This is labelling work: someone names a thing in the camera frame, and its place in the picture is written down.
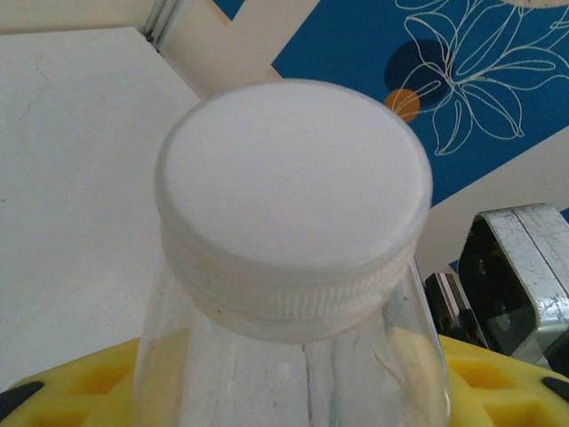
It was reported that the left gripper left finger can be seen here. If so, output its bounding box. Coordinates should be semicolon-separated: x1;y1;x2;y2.
0;340;146;427

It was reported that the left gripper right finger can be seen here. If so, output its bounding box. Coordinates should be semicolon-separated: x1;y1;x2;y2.
438;336;569;427

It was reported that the clear white-label bottle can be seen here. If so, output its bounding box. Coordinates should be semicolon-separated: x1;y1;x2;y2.
135;79;453;427

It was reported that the silver metal bracket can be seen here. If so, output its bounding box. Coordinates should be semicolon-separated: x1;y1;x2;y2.
457;203;569;370

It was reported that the aluminium frame post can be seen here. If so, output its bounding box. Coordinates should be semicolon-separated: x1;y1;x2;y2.
141;0;184;46

